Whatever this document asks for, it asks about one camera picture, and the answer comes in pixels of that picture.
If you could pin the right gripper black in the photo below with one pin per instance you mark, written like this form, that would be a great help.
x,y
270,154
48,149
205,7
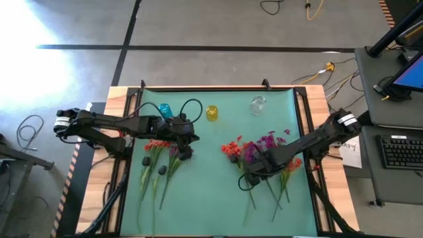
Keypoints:
x,y
264,163

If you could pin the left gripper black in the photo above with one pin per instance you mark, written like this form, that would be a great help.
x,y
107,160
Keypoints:
x,y
178,129

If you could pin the purple artificial flower bunch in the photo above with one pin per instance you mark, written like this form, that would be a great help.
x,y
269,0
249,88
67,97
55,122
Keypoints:
x,y
271,140
172,165
250,152

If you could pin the orange artificial flower bunch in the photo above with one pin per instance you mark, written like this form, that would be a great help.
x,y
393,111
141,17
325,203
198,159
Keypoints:
x,y
155,144
294,164
231,149

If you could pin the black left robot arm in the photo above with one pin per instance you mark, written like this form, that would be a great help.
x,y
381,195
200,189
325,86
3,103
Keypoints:
x,y
109,120

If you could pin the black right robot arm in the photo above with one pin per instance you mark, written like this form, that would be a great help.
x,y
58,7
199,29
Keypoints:
x,y
310,139

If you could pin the blue glass vase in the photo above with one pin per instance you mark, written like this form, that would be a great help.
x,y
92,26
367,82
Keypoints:
x,y
165,110

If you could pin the yellow glass vase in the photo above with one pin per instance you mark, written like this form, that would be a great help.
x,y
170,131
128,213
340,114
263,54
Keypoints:
x,y
211,113

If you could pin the clear glass vase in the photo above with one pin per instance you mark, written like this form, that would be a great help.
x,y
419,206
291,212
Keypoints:
x,y
257,105

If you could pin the green table mat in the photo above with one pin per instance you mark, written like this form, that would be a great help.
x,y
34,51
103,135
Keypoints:
x,y
205,198

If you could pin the black mat clamp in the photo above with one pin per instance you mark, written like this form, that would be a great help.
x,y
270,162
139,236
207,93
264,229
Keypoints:
x,y
266,84
142,84

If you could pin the white paper sheet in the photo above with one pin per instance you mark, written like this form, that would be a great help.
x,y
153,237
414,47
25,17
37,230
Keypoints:
x,y
352,150

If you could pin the black floor panel striped edge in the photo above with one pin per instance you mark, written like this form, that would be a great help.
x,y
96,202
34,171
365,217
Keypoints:
x,y
81,185

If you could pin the gray desk with keyboard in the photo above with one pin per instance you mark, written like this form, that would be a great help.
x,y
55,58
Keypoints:
x,y
390,185

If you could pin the gray desk with monitor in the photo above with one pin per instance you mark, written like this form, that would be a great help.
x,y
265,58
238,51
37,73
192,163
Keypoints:
x,y
376,99

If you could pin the black computer keyboard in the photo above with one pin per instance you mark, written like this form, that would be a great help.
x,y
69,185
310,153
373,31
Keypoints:
x,y
401,152

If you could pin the gray metal stand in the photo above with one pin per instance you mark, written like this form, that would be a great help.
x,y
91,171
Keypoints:
x,y
20,158

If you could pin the computer monitor blue screen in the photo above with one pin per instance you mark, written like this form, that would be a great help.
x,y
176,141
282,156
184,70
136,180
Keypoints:
x,y
411,74

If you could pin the black vertical pole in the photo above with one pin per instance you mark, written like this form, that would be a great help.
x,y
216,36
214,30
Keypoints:
x,y
393,33

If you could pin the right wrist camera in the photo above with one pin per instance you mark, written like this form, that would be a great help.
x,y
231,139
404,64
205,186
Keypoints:
x,y
253,180

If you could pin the black metal table frame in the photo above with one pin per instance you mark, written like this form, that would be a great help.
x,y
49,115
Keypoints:
x,y
300,92

